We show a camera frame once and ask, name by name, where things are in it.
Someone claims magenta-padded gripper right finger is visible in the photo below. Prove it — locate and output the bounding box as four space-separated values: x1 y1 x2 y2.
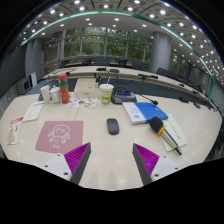
132 143 181 186

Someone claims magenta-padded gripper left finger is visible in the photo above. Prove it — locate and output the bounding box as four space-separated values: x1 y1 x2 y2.
42 142 92 185

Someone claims black computer mouse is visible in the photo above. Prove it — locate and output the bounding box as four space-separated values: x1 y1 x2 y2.
106 117 120 136

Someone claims pink printed mouse pad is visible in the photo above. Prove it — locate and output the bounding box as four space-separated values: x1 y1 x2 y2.
35 120 85 155

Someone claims white paper with text lines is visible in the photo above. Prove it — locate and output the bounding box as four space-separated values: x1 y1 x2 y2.
159 113 189 152

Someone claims red and white pamphlet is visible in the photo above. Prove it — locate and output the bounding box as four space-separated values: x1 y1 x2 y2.
6 116 25 146

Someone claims blue and white book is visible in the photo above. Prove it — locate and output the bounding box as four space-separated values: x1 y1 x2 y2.
121 101 169 125

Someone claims white printed paper sheet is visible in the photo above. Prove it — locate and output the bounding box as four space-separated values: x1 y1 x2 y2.
22 101 45 123

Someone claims colourful sticker sheet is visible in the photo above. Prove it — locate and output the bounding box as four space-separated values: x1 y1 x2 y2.
67 97 98 110

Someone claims white lidded mug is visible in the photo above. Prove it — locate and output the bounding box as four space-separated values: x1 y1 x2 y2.
49 85 62 104

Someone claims white paper cup stack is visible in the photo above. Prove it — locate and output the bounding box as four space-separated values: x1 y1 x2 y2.
40 84 52 104

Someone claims red bottle with green band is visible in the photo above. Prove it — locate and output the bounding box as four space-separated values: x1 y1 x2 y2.
57 73 71 105

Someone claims black conference microphone unit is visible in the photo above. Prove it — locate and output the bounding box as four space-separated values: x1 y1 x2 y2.
110 86 160 106

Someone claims cream cardboard box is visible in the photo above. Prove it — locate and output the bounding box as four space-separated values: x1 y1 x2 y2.
73 81 102 99

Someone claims white green paper cup with straw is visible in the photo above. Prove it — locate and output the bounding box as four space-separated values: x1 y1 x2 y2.
99 75 115 105

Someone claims grey box monitor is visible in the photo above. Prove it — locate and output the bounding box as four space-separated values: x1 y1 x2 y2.
17 78 32 95

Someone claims white standing panel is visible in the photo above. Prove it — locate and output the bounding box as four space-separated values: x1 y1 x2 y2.
29 71 38 88

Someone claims curved beige conference desk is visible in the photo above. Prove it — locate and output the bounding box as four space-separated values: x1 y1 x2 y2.
43 65 214 102

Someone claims group of dark office chairs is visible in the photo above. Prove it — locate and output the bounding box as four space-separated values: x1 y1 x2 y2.
59 55 209 92

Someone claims group of ceiling lights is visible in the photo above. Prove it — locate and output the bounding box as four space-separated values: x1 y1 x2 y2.
19 0 224 78

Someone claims black handheld microphone yellow ring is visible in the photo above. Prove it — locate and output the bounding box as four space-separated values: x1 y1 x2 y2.
148 116 184 156

